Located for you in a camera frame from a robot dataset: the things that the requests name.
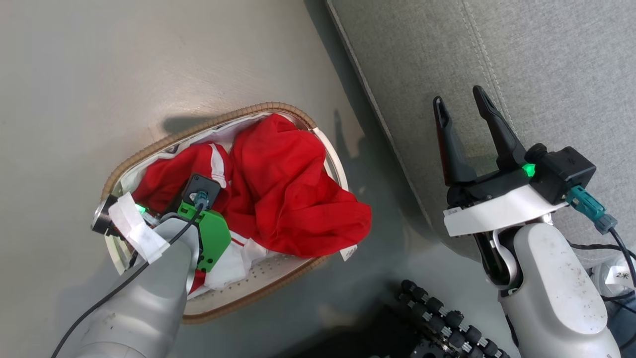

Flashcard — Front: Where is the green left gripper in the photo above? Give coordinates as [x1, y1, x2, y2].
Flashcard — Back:
[177, 201, 232, 272]

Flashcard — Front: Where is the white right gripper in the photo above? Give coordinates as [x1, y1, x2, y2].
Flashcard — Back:
[433, 85, 568, 237]

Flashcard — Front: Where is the red and white jacket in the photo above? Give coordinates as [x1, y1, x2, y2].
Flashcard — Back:
[132, 113, 372, 294]

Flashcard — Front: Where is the white basket with brown rim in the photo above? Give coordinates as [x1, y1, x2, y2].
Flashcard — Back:
[101, 102, 349, 325]

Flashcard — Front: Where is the white basket liner cloth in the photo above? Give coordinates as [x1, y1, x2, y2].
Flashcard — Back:
[119, 112, 299, 197]

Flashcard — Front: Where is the white tape strip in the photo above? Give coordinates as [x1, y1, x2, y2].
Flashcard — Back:
[108, 192, 170, 265]

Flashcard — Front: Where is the grey fabric sofa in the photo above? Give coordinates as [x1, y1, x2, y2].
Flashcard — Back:
[325, 0, 636, 264]

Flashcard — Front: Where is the white paper label tag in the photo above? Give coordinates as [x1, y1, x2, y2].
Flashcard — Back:
[602, 263, 636, 290]

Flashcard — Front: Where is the right black cable teal plug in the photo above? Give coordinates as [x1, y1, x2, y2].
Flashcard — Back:
[565, 185, 636, 291]

